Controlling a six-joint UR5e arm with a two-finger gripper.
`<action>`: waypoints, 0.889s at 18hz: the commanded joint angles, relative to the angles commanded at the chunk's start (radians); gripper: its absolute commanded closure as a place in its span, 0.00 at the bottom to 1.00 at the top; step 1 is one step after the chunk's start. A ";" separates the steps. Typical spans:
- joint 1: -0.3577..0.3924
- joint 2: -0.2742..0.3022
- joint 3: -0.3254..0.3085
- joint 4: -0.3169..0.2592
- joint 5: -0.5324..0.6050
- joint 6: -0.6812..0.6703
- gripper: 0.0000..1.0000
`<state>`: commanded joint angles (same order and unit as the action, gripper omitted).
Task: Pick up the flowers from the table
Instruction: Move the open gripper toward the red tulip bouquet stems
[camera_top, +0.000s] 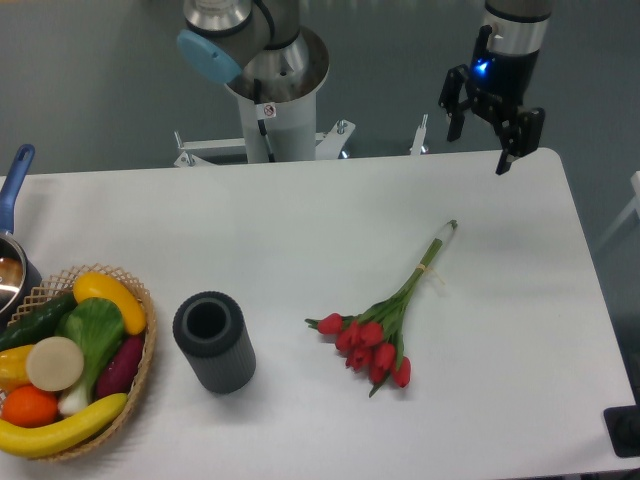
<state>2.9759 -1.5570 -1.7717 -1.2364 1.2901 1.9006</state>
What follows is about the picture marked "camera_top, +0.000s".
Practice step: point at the white frame right edge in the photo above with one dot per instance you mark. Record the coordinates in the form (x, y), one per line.
(631, 209)

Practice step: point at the yellow bell pepper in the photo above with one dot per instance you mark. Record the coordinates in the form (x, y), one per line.
(11, 367)

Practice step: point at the beige round disc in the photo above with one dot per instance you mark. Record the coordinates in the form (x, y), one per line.
(54, 364)

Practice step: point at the orange fruit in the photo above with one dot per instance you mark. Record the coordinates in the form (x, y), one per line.
(30, 407)

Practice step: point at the green bok choy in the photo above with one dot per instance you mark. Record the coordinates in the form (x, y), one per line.
(96, 327)

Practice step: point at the dark grey ribbed vase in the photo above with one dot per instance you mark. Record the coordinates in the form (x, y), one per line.
(210, 330)

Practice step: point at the red tulip bouquet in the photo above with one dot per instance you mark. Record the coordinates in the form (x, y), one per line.
(373, 341)

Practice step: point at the woven wicker basket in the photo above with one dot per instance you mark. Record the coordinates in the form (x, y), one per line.
(62, 283)

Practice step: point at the black device table corner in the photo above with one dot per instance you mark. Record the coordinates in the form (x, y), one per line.
(623, 428)

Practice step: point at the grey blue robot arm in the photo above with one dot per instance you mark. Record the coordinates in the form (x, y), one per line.
(245, 28)

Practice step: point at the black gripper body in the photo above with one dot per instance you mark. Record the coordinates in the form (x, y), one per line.
(498, 81)

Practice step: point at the blue handled saucepan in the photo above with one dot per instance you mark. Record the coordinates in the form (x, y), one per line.
(18, 275)

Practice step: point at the green cucumber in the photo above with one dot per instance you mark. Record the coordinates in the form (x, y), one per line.
(38, 324)

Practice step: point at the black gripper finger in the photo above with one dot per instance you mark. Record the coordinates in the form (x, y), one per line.
(449, 100)
(519, 131)

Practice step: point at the purple sweet potato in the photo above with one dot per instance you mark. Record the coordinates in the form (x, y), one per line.
(120, 372)

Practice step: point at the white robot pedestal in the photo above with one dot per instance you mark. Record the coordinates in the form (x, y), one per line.
(276, 95)

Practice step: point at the long yellow banana squash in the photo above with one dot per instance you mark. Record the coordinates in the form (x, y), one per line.
(32, 443)

